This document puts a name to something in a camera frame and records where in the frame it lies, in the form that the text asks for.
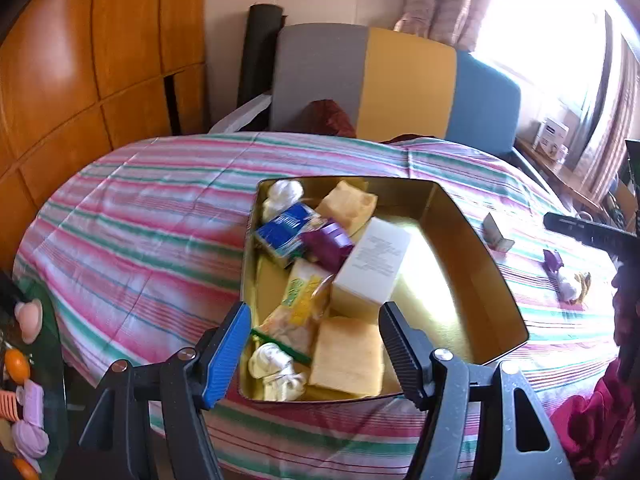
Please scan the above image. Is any maroon tin box gold inside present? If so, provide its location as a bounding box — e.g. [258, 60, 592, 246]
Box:
[239, 176, 530, 404]

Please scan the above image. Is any pink patterned curtain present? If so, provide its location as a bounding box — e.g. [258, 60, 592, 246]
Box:
[394, 0, 502, 52]
[570, 35, 640, 203]

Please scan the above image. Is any small green and white box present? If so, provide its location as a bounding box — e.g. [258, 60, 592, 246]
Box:
[482, 212, 516, 253]

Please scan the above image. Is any orange toy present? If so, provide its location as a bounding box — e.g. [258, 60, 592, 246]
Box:
[3, 350, 31, 382]

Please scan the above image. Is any white cardboard box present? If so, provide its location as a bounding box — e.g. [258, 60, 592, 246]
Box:
[331, 217, 412, 306]

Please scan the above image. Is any white and blue carton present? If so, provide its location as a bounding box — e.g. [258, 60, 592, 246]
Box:
[532, 117, 571, 158]

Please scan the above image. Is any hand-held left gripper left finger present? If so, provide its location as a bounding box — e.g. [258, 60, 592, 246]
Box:
[77, 301, 252, 480]

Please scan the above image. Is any clear snack packet yellow label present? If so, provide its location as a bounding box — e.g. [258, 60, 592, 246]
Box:
[251, 259, 335, 363]

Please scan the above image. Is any red cloth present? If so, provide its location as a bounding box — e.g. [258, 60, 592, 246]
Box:
[550, 355, 640, 480]

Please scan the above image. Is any blue packet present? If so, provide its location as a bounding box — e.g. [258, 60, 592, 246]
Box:
[255, 203, 329, 268]

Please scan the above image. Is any black rolled mat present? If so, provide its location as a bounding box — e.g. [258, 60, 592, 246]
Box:
[237, 4, 287, 120]

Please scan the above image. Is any wooden desk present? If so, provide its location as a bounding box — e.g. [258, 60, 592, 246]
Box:
[517, 136, 603, 211]

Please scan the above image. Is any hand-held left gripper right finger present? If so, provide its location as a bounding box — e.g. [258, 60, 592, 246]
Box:
[378, 301, 576, 480]

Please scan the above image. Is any glass side table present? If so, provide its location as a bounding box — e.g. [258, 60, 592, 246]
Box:
[0, 270, 68, 480]

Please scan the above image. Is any maroon cloth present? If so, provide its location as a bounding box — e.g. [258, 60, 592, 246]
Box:
[299, 100, 359, 139]

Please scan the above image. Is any large yellow sponge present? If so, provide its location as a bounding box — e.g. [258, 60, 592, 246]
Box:
[307, 316, 386, 395]

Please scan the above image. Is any small yellow sponge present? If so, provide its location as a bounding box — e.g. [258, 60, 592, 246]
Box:
[315, 180, 379, 237]

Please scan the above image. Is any wooden wardrobe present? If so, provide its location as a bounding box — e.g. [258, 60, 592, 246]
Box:
[0, 0, 210, 273]

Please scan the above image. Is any purple toy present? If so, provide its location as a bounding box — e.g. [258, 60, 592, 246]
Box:
[17, 380, 45, 427]
[12, 420, 50, 459]

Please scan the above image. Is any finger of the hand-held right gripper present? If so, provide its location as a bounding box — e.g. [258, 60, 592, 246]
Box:
[543, 212, 640, 261]

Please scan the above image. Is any white plastic bag bundle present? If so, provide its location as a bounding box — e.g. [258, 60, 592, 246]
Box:
[556, 269, 581, 302]

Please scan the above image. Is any pink toy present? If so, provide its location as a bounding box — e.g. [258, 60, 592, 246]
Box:
[14, 298, 44, 344]

